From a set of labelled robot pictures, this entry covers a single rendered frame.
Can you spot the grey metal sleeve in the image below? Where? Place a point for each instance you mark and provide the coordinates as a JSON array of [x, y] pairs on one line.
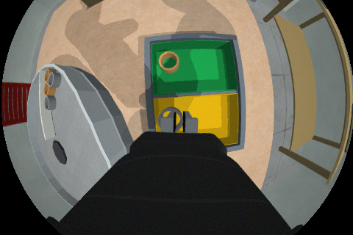
[[174, 109], [50, 102], [54, 79]]

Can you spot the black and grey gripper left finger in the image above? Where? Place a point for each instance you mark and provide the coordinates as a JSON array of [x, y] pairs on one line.
[[168, 124]]

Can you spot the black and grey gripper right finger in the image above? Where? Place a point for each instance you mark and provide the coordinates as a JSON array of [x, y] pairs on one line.
[[190, 124]]

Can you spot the dark grey divided bin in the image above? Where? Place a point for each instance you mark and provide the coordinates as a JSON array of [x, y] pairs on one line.
[[207, 61]]

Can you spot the grey round turntable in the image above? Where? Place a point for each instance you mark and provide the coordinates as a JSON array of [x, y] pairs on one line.
[[86, 148]]

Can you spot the bronze bushing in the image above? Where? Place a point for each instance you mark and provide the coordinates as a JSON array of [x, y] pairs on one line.
[[49, 91], [166, 55], [48, 71]]

